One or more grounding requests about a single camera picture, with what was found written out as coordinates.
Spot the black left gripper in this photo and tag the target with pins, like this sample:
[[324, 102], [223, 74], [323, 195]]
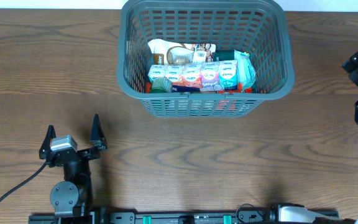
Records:
[[97, 140]]

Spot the green lid jar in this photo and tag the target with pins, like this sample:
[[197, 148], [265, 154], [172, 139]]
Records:
[[161, 85]]

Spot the beige brown snack pouch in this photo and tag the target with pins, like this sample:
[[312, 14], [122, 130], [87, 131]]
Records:
[[172, 53]]

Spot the white tissue multipack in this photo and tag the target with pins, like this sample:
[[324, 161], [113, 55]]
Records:
[[208, 76]]

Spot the green Nescafe coffee bag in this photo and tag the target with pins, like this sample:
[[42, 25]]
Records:
[[224, 56]]

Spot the pale green wipes packet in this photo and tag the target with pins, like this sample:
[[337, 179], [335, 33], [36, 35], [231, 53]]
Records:
[[245, 69]]

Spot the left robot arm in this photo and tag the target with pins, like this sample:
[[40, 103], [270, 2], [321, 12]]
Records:
[[72, 197]]

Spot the grey plastic lattice basket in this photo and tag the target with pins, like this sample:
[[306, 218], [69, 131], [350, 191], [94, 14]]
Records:
[[258, 27]]

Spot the black mounting rail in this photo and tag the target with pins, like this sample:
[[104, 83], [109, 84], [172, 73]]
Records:
[[245, 215]]

